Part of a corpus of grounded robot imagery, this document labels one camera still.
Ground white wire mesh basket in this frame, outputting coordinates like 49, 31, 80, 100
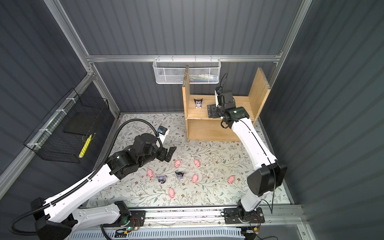
152, 57, 222, 85

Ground items in mesh basket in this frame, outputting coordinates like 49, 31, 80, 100
190, 74, 219, 84

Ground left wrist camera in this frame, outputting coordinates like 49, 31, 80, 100
158, 125, 169, 144

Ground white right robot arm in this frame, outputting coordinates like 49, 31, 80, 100
207, 87, 287, 212

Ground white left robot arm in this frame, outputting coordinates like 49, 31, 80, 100
32, 133, 175, 240

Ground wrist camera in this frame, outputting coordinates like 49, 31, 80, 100
158, 125, 169, 144
215, 87, 225, 107

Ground black corrugated cable conduit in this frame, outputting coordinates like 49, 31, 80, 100
8, 118, 160, 236

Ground yellow marker pen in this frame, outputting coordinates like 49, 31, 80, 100
79, 135, 93, 159

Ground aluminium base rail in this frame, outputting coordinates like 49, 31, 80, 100
130, 205, 307, 229

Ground white vented cover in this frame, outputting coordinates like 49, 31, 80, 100
67, 227, 245, 240

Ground black wire basket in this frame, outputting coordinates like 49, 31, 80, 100
24, 91, 110, 164

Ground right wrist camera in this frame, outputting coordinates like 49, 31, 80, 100
215, 87, 225, 107

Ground wooden shelf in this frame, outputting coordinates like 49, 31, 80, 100
182, 68, 271, 142

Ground pink pig toy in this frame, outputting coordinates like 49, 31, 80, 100
175, 160, 181, 168
147, 169, 154, 178
228, 176, 235, 184
194, 160, 201, 168
169, 188, 176, 199
192, 174, 199, 183

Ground purple black cat figurine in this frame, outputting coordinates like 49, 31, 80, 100
175, 172, 184, 180
157, 176, 167, 184
194, 99, 203, 109

